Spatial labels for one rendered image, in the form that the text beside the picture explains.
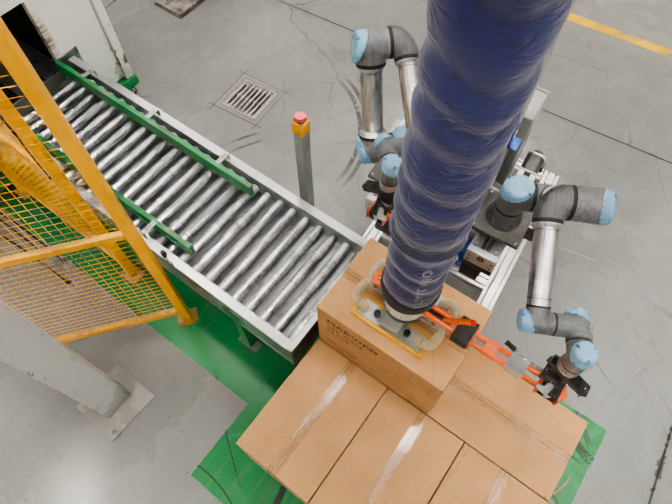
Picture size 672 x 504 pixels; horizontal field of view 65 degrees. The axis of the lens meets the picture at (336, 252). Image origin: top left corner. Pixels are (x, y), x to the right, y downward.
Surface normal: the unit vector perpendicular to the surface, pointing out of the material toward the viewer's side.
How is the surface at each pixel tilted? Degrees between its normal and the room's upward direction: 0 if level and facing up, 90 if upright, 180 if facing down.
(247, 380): 0
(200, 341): 0
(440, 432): 0
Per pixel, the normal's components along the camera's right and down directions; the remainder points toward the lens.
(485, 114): 0.03, 0.74
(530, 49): 0.34, 0.76
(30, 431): 0.00, -0.47
